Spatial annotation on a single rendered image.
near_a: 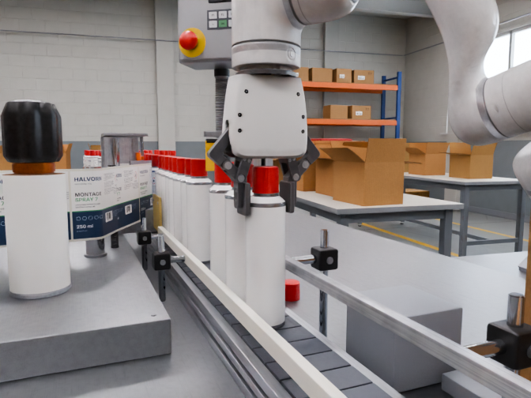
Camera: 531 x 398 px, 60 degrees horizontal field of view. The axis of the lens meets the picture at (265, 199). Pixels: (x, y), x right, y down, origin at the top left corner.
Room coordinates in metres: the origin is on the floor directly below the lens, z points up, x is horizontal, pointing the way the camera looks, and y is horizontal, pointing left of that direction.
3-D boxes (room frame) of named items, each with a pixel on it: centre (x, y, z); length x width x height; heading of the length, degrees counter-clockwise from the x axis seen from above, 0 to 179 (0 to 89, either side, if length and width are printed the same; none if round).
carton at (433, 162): (5.36, -1.87, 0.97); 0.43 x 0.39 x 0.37; 104
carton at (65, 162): (6.00, 2.78, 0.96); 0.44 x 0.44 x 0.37; 13
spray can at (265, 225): (0.57, 0.00, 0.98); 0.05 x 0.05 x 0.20
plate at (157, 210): (1.16, 0.28, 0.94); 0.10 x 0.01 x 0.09; 22
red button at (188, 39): (0.97, 0.16, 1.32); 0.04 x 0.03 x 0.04; 77
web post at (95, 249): (0.94, 0.36, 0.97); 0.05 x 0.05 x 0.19
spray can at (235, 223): (0.66, 0.03, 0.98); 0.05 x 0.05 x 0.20
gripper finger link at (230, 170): (0.56, 0.04, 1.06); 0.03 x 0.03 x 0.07; 23
